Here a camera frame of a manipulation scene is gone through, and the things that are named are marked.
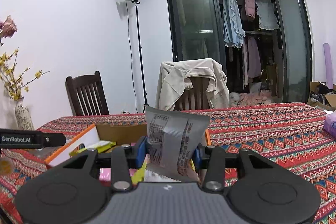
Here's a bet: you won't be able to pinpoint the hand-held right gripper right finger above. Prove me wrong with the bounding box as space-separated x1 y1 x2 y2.
195 144 281 191

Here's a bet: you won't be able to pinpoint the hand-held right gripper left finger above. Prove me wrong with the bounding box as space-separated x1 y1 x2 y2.
52 136 147 193

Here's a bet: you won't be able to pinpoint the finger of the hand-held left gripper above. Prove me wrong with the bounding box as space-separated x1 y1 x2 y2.
42 133 67 148

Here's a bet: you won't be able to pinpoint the small green snack packet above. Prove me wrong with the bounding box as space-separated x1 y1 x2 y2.
131 162 147 184

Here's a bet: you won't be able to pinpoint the orange cardboard box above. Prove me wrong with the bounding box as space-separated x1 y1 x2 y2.
45 123 212 182

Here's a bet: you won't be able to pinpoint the grey white snack packet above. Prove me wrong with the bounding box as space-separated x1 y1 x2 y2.
144 106 210 182

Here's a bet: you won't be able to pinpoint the large pink snack packet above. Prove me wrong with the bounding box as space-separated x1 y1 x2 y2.
99 168 113 182

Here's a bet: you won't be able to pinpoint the long green snack packet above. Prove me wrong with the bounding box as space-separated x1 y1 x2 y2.
70 140 116 156

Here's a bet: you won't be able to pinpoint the floral ceramic vase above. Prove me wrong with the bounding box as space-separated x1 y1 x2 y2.
14 98 34 131

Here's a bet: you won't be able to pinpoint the yellow flower branches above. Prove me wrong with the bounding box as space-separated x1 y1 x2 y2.
0 48 50 101

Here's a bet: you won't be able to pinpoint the dark wooden chair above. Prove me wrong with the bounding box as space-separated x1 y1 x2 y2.
65 71 109 116

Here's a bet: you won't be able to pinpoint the brown wooden chair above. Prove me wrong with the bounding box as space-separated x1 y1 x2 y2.
178 77 210 110

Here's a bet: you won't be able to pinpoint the beige jacket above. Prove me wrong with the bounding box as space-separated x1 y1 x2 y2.
155 59 230 111

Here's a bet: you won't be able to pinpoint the pile of pink clothes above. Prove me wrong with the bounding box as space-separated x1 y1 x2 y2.
228 91 276 105

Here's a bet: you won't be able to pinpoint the pink rose bouquet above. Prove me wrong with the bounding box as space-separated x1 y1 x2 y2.
0 15 17 46

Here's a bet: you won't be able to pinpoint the mauve hanging garment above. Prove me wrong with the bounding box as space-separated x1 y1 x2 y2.
247 36 262 77

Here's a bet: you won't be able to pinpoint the open brown cardboard box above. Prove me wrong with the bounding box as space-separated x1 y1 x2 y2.
307 81 336 111

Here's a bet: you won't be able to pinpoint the purple tissue pack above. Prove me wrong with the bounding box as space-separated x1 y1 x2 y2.
323 111 336 136

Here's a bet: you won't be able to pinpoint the light blue shirt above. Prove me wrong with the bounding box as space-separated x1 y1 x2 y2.
223 0 246 48

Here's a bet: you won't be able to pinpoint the white hanging top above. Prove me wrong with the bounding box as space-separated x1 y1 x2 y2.
256 0 279 30

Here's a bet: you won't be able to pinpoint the purple rolled mat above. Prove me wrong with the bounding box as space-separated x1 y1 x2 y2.
323 43 335 90

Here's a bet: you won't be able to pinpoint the pink hanging jacket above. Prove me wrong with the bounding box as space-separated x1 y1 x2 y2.
245 0 256 21

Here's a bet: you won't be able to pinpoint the black power cable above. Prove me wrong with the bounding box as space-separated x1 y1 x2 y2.
122 1 138 115

